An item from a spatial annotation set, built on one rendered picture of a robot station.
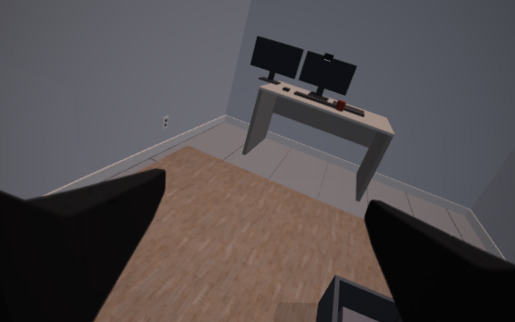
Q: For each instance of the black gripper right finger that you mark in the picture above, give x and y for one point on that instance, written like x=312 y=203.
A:
x=435 y=277

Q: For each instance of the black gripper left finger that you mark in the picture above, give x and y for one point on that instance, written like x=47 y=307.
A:
x=61 y=254

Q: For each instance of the dark grey open box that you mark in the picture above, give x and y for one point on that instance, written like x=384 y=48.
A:
x=343 y=293

